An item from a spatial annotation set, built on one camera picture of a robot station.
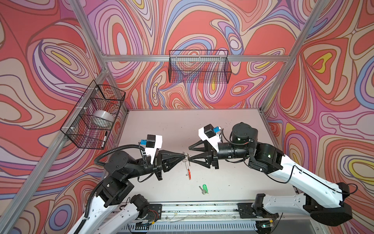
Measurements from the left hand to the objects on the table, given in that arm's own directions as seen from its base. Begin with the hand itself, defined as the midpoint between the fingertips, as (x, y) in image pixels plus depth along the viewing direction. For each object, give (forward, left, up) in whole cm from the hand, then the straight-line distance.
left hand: (184, 159), depth 48 cm
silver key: (0, -10, -41) cm, 43 cm away
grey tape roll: (+29, +42, -9) cm, 51 cm away
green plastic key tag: (+3, -11, -42) cm, 43 cm away
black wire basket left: (+24, +45, -7) cm, 51 cm away
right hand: (+2, -3, -3) cm, 5 cm away
